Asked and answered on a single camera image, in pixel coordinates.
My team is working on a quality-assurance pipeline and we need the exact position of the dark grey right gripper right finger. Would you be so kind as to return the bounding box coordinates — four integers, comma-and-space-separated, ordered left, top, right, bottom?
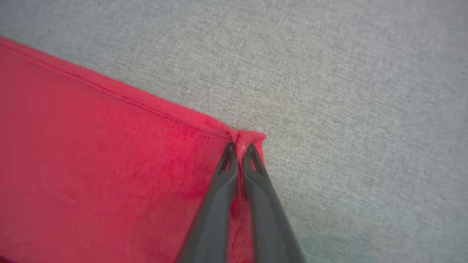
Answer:
242, 143, 306, 263

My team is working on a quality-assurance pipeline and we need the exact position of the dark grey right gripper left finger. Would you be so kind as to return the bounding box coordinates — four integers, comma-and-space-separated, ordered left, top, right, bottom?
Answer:
175, 142, 240, 263

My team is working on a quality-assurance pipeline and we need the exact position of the red and white t-shirt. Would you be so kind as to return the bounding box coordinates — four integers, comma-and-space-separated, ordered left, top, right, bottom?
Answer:
0, 37, 267, 263

